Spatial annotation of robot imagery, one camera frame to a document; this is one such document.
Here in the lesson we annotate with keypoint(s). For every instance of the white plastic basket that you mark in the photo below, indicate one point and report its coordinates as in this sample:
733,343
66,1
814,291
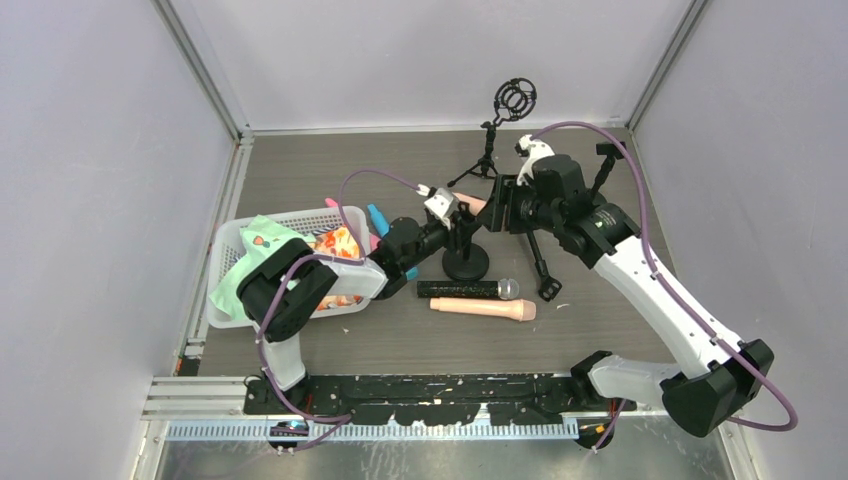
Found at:
309,223

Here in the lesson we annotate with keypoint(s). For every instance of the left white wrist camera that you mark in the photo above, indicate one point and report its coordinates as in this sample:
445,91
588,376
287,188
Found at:
440,204

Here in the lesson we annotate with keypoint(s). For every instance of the orange patterned cloth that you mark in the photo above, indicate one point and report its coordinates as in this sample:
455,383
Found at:
337,242

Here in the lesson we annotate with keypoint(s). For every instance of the beige microphone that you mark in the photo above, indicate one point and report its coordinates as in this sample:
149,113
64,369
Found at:
475,205
517,310

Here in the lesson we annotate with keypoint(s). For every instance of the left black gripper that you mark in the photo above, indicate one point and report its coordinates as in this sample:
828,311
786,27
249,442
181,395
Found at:
457,232

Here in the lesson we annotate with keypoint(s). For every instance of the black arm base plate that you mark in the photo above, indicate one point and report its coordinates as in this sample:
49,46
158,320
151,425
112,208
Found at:
434,400

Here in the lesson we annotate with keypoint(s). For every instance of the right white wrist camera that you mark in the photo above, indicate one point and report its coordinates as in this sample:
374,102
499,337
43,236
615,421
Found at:
530,150

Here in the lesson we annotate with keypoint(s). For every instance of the fallen black round stand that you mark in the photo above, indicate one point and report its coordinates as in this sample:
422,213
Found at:
548,286

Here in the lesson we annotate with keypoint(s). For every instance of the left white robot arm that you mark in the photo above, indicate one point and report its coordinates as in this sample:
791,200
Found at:
284,291

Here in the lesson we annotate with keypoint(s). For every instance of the black round base clip stand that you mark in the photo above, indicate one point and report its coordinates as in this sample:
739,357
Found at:
463,260

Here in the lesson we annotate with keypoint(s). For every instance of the black glitter microphone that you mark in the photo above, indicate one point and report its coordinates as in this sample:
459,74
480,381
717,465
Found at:
503,289

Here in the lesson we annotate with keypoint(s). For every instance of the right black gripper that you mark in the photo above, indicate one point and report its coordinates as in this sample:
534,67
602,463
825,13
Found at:
499,205

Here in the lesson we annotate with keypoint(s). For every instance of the green patterned cloth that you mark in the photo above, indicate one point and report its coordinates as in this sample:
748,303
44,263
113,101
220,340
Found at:
245,245

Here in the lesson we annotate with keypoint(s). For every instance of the beige microphone on table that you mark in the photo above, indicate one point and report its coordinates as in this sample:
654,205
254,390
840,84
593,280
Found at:
517,310

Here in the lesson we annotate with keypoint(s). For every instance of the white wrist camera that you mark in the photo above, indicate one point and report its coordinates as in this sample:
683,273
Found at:
530,150
440,204

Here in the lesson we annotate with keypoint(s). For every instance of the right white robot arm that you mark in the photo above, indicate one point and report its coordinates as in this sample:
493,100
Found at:
715,372

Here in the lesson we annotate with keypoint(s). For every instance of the blue toy microphone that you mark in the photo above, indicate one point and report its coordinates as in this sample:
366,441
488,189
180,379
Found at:
382,227

